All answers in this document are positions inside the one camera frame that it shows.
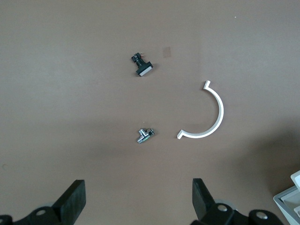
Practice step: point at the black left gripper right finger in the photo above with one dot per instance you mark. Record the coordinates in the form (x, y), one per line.
(204, 201)

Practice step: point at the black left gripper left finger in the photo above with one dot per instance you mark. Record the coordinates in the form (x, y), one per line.
(70, 201)

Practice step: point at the white drawer cabinet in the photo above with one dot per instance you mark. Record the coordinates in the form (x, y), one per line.
(288, 206)

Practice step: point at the small chrome fitting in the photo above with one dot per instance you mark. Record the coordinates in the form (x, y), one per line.
(143, 135)

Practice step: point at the white semicircular plastic clip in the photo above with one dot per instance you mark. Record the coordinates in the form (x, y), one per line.
(219, 110)

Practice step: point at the black push button switch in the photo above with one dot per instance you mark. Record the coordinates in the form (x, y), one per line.
(143, 68)

